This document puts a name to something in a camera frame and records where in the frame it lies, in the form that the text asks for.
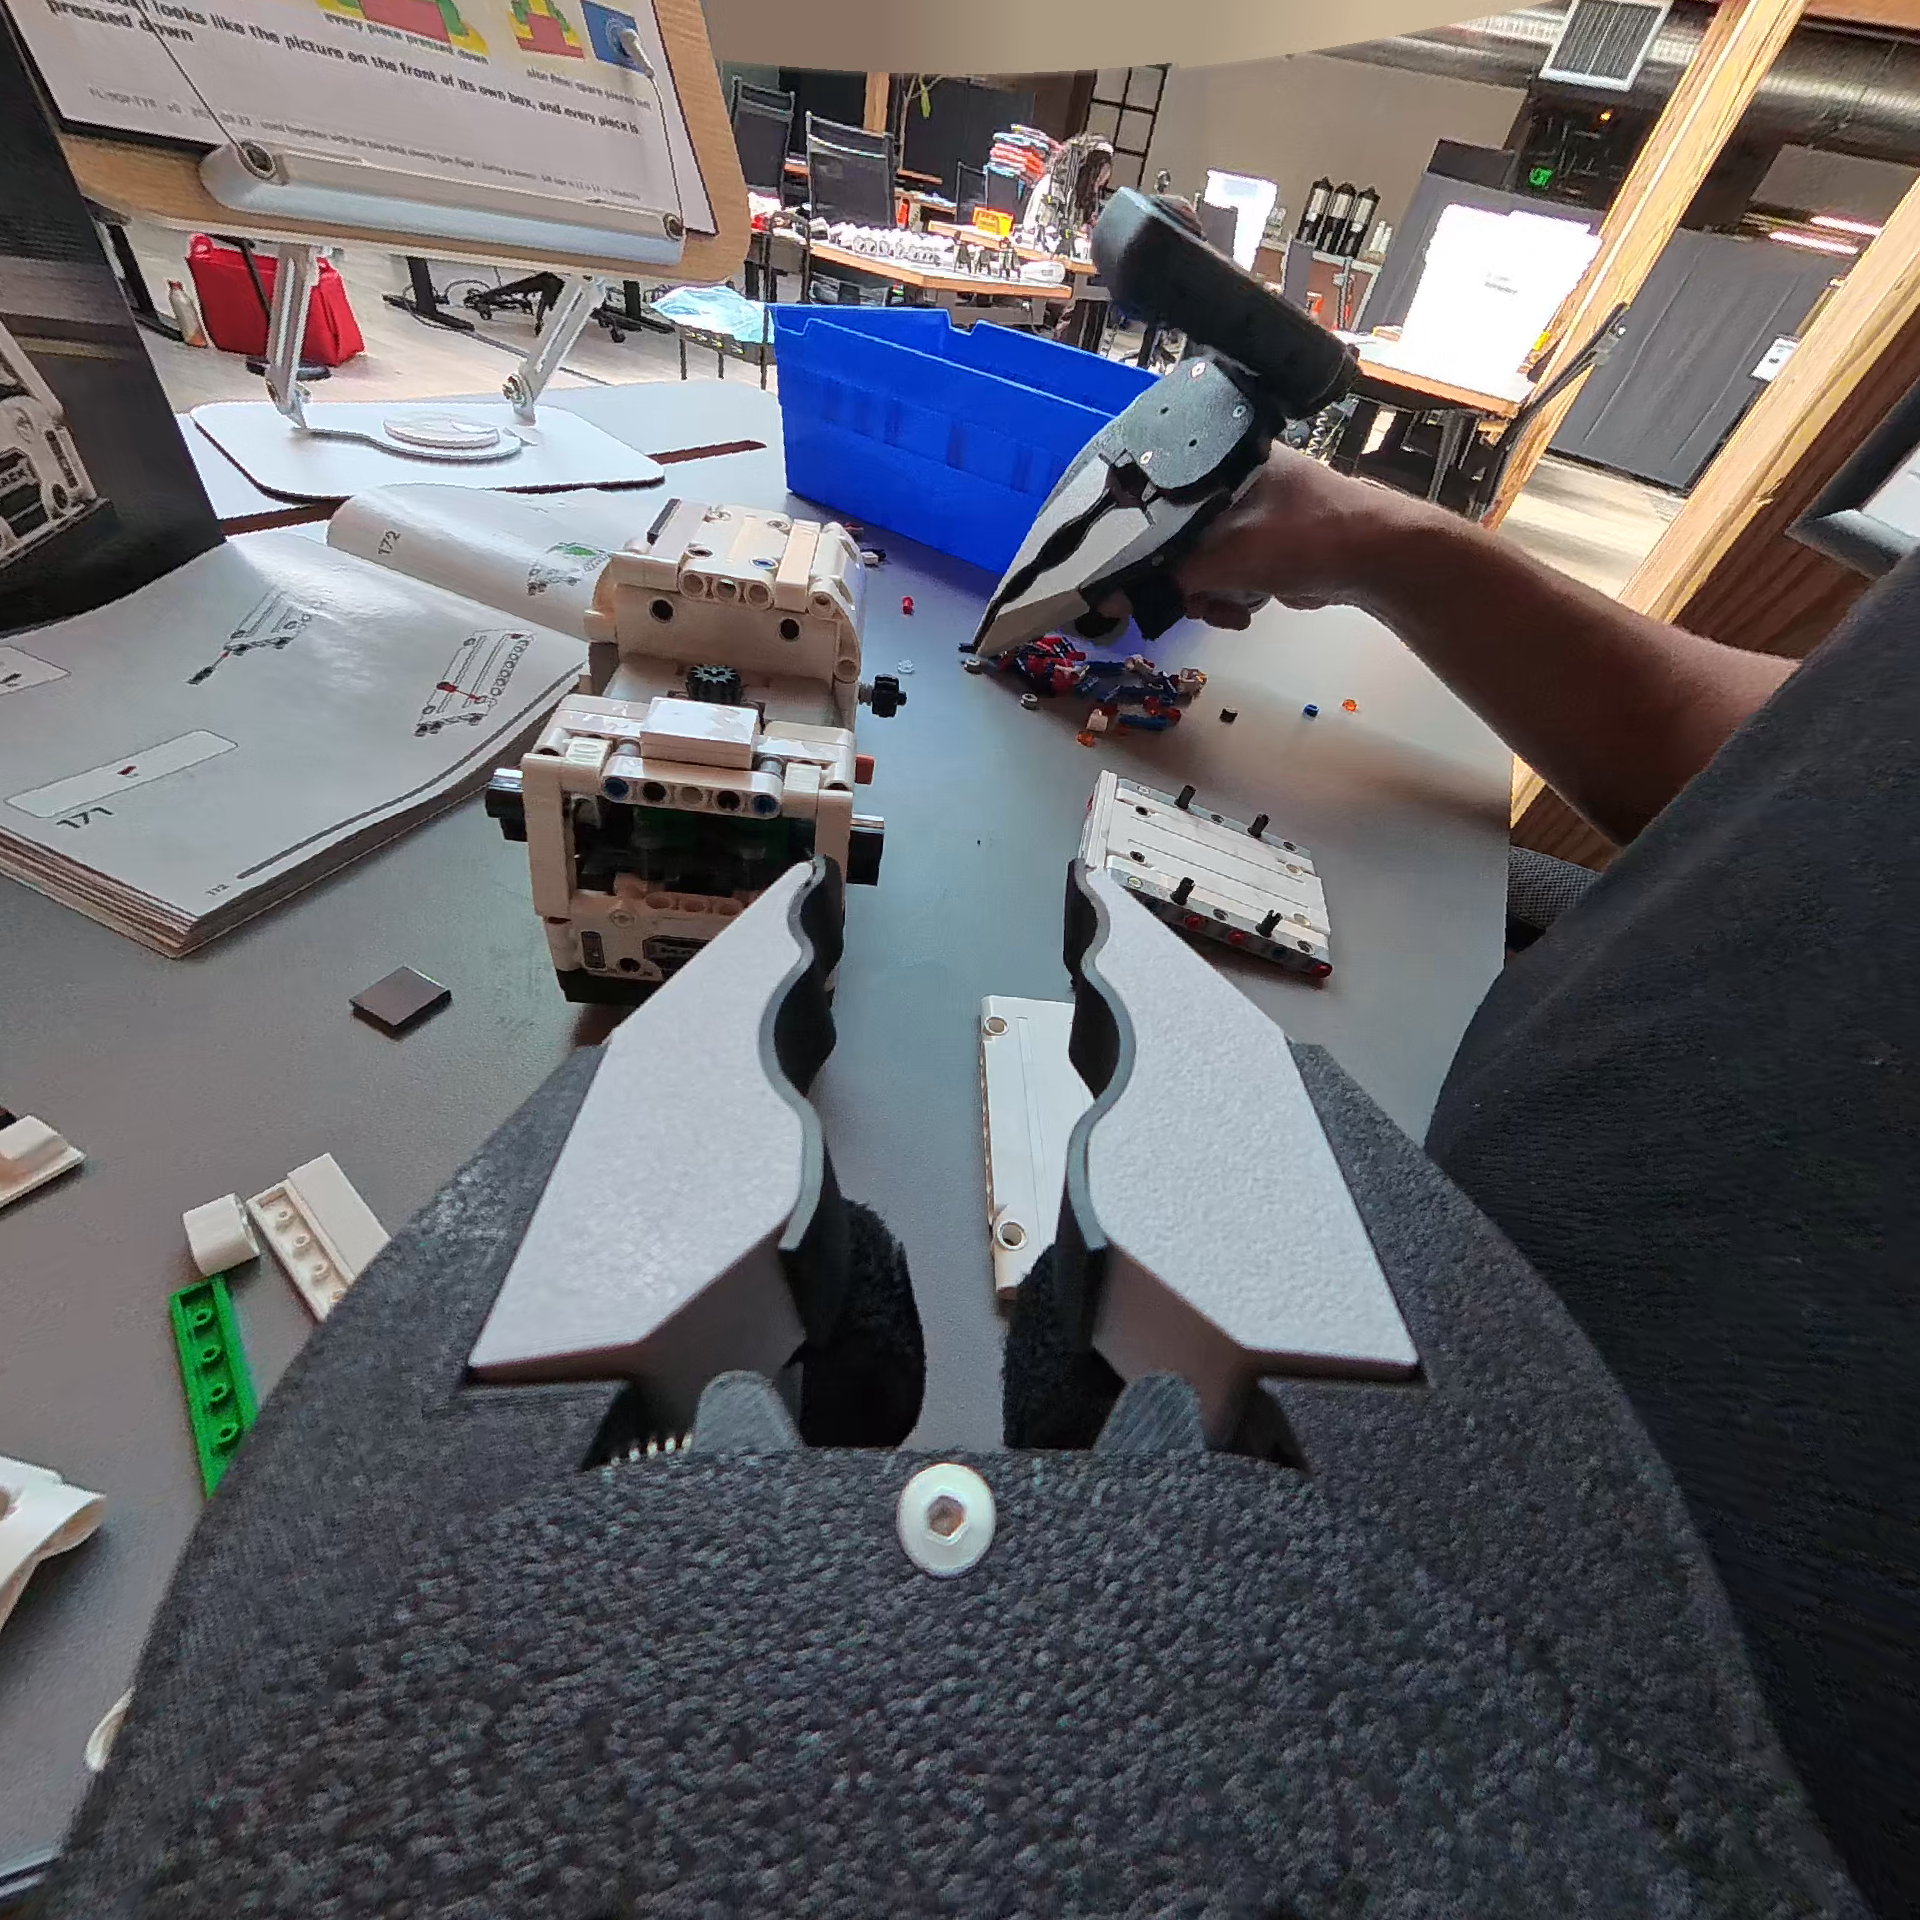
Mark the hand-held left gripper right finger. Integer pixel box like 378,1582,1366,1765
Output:
1057,864,1421,1449

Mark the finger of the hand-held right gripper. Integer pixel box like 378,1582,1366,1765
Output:
970,432,1123,657
984,476,1190,660

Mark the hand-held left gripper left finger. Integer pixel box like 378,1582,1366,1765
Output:
467,855,850,1449

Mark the heap of small toy bricks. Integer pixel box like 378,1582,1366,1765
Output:
960,630,1366,749

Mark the person's right forearm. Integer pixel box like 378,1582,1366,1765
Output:
1348,479,1803,851

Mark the black set box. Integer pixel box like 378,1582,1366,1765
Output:
0,31,229,639

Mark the person's right hand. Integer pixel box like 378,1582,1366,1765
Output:
1177,447,1401,633

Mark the blue plastic bin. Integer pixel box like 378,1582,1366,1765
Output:
770,305,1162,577

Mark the long white toy brick panel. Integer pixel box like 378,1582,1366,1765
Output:
981,993,1098,1301

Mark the white board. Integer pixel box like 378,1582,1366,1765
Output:
1394,204,1604,396

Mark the wooden work table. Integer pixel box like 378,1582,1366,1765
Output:
808,226,1105,352

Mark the white toy brick panel assembly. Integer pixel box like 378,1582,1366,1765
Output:
1077,772,1336,982

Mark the white toy brick plate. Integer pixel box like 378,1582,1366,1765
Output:
250,1155,393,1323

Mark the white toy brick vehicle model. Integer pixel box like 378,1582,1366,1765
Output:
483,500,911,1006

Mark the black office chair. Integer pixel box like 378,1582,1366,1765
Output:
805,112,902,229

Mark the ceiling air vent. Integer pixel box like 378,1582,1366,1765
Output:
1542,0,1673,85

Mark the black curtain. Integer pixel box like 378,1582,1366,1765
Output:
1550,226,1863,495

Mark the green toy brick plate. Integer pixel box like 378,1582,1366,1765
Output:
168,1273,260,1499

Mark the person's dark shirt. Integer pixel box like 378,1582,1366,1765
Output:
1425,551,1920,1920

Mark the open instruction booklet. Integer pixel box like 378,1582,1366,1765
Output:
0,484,676,965

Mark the white plastic bag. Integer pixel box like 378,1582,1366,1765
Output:
0,1456,107,1630

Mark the printed instruction sheet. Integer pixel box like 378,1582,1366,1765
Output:
16,0,720,240

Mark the red storage tote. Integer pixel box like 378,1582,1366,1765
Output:
185,234,366,369

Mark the wooden post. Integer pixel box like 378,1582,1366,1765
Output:
1485,0,1920,873

